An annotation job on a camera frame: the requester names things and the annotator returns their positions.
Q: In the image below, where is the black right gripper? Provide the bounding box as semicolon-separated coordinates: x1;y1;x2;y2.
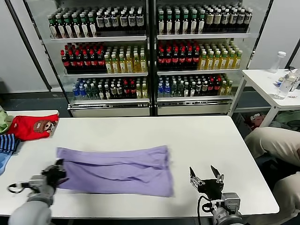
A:
188;165;226;201

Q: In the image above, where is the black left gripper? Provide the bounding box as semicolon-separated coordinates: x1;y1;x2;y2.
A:
41;158;68;188

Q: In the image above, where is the purple t-shirt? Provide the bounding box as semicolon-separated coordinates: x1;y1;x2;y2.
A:
55;144;175;198

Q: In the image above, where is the green clothes pile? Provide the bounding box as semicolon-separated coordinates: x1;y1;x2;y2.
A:
273;110;300;130

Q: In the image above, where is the red bear print t-shirt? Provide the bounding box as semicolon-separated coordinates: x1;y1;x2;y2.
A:
7;114;60;142

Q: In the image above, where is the light blue garment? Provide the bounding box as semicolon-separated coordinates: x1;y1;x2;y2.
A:
0;151;12;176

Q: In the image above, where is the blue striped garment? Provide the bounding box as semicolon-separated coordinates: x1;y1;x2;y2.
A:
0;134;21;155

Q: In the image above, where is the grey storage crate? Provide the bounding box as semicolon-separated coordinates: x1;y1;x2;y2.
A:
233;112;255;135

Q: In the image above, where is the glass drinks display cabinet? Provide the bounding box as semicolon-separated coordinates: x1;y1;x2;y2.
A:
153;0;274;117
23;0;154;118

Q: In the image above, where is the green garment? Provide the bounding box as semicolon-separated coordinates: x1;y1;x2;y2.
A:
0;105;14;135

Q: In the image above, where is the black chair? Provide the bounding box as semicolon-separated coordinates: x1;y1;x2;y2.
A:
255;153;300;190

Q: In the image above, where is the person in beige trousers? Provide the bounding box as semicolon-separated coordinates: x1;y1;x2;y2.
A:
244;127;300;165

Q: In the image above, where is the red cloth bundle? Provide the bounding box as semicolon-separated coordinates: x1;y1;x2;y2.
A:
251;113;267;129

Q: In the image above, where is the white metal shelf board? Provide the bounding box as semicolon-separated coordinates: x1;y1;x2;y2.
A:
50;35;148;43
156;68;241;76
63;72;149;78
156;32;251;40
69;97;150;105
156;95;233;103

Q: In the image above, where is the khaki trouser leg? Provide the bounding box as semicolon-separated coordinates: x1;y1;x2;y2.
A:
273;172;300;225

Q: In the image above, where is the white side table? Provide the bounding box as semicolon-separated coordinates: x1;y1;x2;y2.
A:
227;68;300;129

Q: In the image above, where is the clear plastic water bottle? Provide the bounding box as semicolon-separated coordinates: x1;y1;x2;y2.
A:
273;77;293;100

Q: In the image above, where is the tall clear white-cap bottle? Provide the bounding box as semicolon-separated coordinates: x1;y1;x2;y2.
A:
269;51;287;74

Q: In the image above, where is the green cap brown tea bottle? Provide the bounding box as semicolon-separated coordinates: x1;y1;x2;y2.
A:
48;14;59;39
88;13;98;38
56;14;66;39
80;13;90;38
64;14;74;38
72;13;82;38

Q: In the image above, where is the white cap dark drink bottle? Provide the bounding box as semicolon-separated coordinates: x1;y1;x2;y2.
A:
119;10;128;31
110;10;120;31
103;11;112;32
127;10;137;31
136;10;145;31
96;11;105;32

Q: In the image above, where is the green cap dark drink bottle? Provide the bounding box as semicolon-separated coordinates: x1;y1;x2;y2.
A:
158;10;165;35
173;10;182;35
165;10;173;35
190;10;198;34
198;10;205;33
181;10;189;34

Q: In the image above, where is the beige label dark bottle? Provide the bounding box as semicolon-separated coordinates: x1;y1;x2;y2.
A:
221;8;230;31
237;8;246;31
244;8;254;30
229;8;238;31
205;9;214;32
213;8;222;32

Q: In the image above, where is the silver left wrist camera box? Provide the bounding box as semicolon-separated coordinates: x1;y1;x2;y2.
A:
29;174;47;188

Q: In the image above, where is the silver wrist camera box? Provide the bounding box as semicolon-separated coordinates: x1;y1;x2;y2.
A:
29;174;47;188
221;192;241;208

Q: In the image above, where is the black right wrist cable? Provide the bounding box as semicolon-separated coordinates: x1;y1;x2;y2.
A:
196;195;219;225

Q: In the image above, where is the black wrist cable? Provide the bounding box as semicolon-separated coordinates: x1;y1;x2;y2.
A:
7;181;31;194
196;195;219;225

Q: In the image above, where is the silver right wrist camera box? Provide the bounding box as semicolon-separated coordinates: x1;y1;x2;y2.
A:
221;192;241;208

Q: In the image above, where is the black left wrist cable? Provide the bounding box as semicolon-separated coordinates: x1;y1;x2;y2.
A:
7;181;31;194

